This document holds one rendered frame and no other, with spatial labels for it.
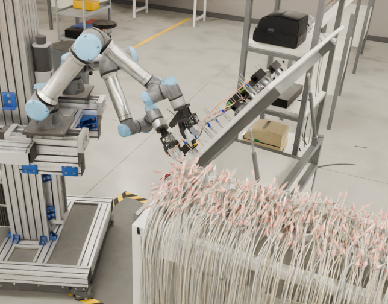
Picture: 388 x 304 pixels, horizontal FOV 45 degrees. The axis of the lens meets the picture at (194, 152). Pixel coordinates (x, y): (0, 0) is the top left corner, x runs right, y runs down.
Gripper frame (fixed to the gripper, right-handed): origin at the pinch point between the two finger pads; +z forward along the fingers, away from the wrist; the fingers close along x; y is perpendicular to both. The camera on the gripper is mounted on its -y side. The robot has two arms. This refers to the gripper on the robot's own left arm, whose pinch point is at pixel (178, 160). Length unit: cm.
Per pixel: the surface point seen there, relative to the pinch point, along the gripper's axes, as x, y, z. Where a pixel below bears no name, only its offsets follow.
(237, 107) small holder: 39.2, 15.0, -5.3
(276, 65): 67, 18, -14
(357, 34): 307, -407, -162
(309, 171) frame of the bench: 68, -55, 31
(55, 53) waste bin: -75, -229, -252
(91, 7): -20, -383, -402
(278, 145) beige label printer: 65, -84, 0
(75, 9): -44, -390, -419
